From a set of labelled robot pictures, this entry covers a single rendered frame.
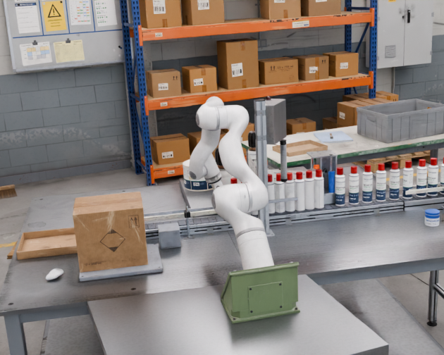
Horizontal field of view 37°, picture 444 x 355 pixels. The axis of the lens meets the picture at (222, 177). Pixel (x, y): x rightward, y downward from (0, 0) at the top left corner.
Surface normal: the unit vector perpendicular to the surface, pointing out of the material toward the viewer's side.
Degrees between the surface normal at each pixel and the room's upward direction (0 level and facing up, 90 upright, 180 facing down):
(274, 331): 0
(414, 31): 90
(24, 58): 81
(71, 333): 1
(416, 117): 90
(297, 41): 90
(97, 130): 90
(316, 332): 0
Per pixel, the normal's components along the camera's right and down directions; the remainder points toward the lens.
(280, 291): 0.23, 0.27
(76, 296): -0.05, -0.96
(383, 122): -0.92, 0.16
